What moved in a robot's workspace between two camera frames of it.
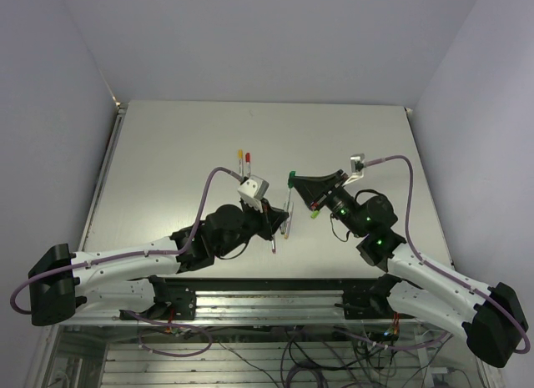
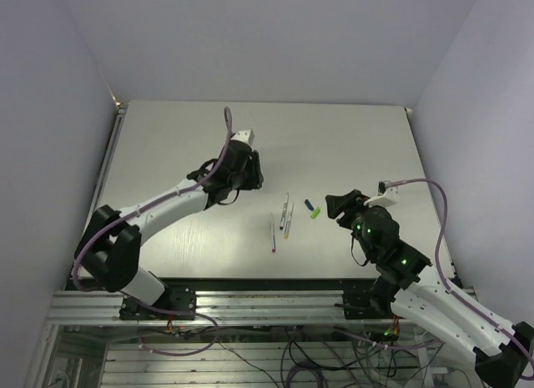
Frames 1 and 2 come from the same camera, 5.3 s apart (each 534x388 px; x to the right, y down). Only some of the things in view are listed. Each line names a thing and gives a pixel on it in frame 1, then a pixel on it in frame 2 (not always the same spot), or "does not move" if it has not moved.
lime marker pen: x=289 y=222 does not move
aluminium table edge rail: x=103 y=173 does not move
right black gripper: x=314 y=189 → x=348 y=204
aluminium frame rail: x=244 y=309 does not move
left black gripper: x=269 y=219 → x=256 y=174
